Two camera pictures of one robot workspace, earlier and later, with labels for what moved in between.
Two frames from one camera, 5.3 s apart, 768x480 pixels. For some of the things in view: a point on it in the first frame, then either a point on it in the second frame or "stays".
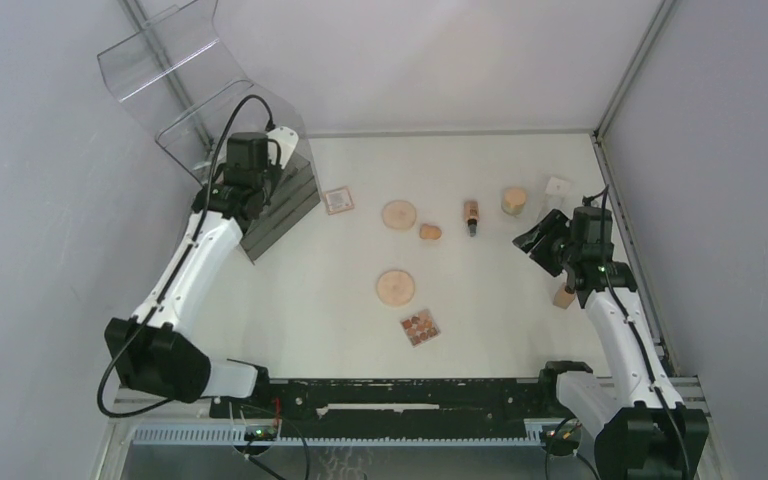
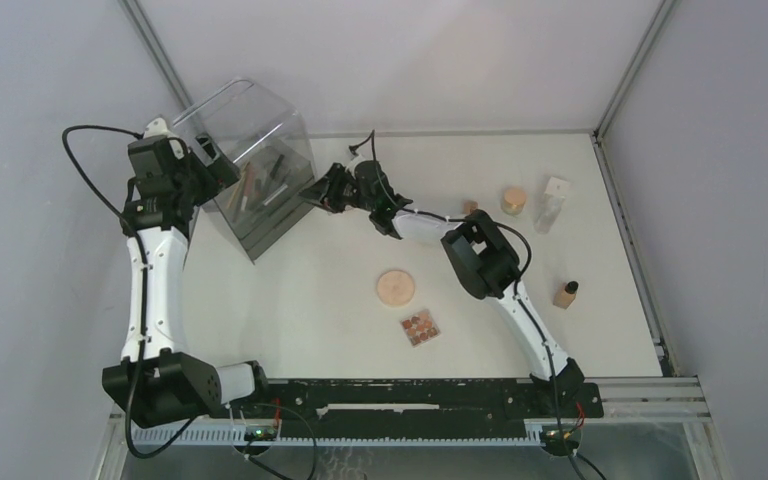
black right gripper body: [555, 249] -> [342, 190]
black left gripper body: [269, 180] -> [203, 183]
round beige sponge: [395, 287] stays
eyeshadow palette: [420, 328] stays
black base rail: [395, 409] stays
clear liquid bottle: [555, 194] stays
